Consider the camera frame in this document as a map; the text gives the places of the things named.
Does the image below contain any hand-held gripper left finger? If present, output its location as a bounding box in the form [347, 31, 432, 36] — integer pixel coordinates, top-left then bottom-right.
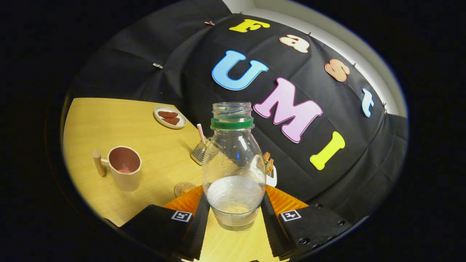
[120, 185, 211, 261]

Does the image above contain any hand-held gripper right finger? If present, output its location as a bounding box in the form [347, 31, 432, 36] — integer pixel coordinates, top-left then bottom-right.
[260, 185, 354, 261]

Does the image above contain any round cork coaster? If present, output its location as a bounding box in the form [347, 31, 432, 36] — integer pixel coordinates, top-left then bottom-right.
[174, 182, 197, 198]

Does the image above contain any clear plastic juice bottle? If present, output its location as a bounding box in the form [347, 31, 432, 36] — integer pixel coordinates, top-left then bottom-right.
[202, 102, 267, 232]

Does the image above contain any beige cup with wooden handle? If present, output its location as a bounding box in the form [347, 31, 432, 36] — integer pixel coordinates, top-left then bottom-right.
[92, 146, 142, 192]

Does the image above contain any white toaster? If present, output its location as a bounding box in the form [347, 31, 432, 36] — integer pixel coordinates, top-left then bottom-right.
[265, 166, 278, 188]

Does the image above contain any white round plate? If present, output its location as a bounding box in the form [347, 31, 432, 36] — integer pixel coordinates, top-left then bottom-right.
[154, 106, 187, 130]

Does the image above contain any wooden table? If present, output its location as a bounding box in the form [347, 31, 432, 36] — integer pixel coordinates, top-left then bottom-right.
[63, 98, 292, 262]

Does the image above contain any black backdrop cloth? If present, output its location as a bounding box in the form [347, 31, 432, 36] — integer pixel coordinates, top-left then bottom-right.
[67, 0, 409, 222]

